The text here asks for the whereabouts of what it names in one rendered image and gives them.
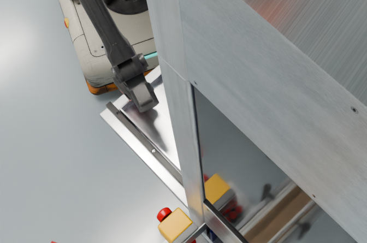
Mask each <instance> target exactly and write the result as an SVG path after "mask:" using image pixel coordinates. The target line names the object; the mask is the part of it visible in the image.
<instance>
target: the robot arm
mask: <svg viewBox="0 0 367 243"><path fill-rule="evenodd" d="M79 1H80V3H81V5H82V6H83V8H84V10H85V12H86V14H87V15H88V17H89V19H90V20H91V22H92V24H93V26H94V28H95V29H96V31H97V33H98V35H99V37H100V38H101V40H102V43H103V45H104V49H105V54H106V56H107V58H108V60H109V62H110V63H111V65H112V68H111V70H112V72H113V74H114V77H113V81H114V84H115V85H116V86H117V87H118V88H119V90H120V91H121V92H122V93H123V94H124V95H125V96H126V97H127V99H128V100H130V101H131V100H132V101H133V102H134V103H135V104H136V106H137V108H138V110H139V112H145V111H148V110H150V109H152V108H154V107H155V106H157V105H158V104H159V101H158V99H157V97H156V95H155V93H154V88H153V87H152V86H151V85H150V83H149V82H147V81H146V79H145V77H144V72H145V71H146V70H147V67H148V66H149V65H148V63H147V61H146V59H145V57H144V55H143V54H142V53H140V54H136V52H135V50H134V48H133V46H132V45H131V44H130V43H129V41H128V39H127V38H125V37H124V35H123V34H122V33H121V32H120V30H119V29H118V27H117V25H116V23H115V22H114V20H113V18H112V16H111V14H110V13H109V11H108V9H107V7H106V5H105V3H104V1H103V0H79Z"/></svg>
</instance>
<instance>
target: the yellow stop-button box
mask: <svg viewBox="0 0 367 243"><path fill-rule="evenodd" d="M197 229H198V226H197V225H196V224H195V223H193V222H192V220H191V219H190V218H189V217H188V216H187V215H186V214H185V213H184V212H183V211H182V210H181V209H180V208H176V209H175V210H174V211H173V212H172V213H171V214H170V215H169V216H168V217H167V218H166V219H165V220H164V221H162V222H161V223H160V224H159V225H158V230H159V232H160V234H161V235H162V236H163V237H164V238H165V239H166V240H167V242H169V243H183V242H184V241H185V240H187V239H188V238H189V237H190V236H191V235H192V234H193V233H194V232H195V231H196V230H197Z"/></svg>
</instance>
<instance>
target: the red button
mask: <svg viewBox="0 0 367 243"><path fill-rule="evenodd" d="M171 213H172V211H171V209H170V208H168V207H165V208H163V209H162V210H160V211H159V213H158V214H157V219H158V220H159V221H160V222H162V221H164V220H165V219H166V218H167V217H168V216H169V215H170V214H171Z"/></svg>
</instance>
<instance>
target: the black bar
mask: <svg viewBox="0 0 367 243"><path fill-rule="evenodd" d="M106 107H107V108H108V110H109V111H110V112H111V113H112V114H113V115H114V116H115V117H116V118H117V119H118V120H119V121H120V122H121V123H122V124H123V125H124V126H125V127H126V128H127V129H128V130H129V131H130V132H131V133H132V134H133V136H134V137H135V138H136V139H137V140H138V141H139V142H140V143H141V144H142V145H143V146H144V147H145V148H146V149H147V150H148V152H149V153H150V154H152V155H153V156H154V158H155V159H156V160H158V162H159V163H160V164H161V165H162V166H163V167H164V168H165V169H166V170H167V171H168V172H169V173H170V175H171V176H172V177H173V178H174V179H175V180H176V181H177V182H178V183H179V184H180V185H181V186H182V187H183V188H184V184H183V180H182V175H181V174H180V173H179V172H178V171H177V170H176V169H175V168H174V167H173V166H172V165H171V164H170V163H169V162H168V161H167V160H166V159H165V158H164V157H163V156H162V154H161V153H160V152H159V151H158V150H157V149H156V148H155V147H154V146H153V145H152V144H151V143H150V142H149V141H148V140H147V139H146V138H145V137H144V136H143V135H142V134H141V133H140V132H139V131H138V130H137V129H136V128H135V127H134V126H133V125H132V123H131V122H130V121H129V120H128V119H127V118H126V117H125V116H124V115H123V114H122V113H121V112H120V111H119V110H118V109H117V108H116V106H114V105H113V103H112V102H109V103H107V104H106Z"/></svg>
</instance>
